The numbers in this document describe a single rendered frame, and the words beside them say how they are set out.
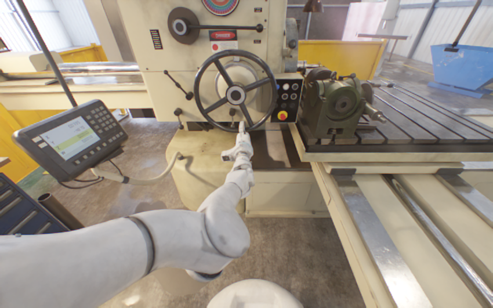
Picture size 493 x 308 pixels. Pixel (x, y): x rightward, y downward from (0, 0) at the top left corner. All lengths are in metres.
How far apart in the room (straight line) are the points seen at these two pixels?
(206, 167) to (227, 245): 1.25
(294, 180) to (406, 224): 0.74
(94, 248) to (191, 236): 0.12
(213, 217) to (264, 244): 1.47
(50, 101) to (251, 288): 1.97
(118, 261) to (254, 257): 1.53
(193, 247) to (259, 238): 1.52
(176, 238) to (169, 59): 0.97
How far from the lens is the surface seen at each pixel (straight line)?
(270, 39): 1.04
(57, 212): 1.99
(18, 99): 2.27
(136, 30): 1.16
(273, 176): 1.53
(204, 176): 1.56
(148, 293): 1.80
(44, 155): 0.97
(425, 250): 1.28
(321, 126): 1.12
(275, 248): 1.77
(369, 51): 4.02
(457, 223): 1.52
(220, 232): 0.30
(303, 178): 1.60
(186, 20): 1.03
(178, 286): 1.74
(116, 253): 0.23
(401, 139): 1.41
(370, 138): 1.31
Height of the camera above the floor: 1.59
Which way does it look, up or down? 38 degrees down
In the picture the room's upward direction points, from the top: 1 degrees counter-clockwise
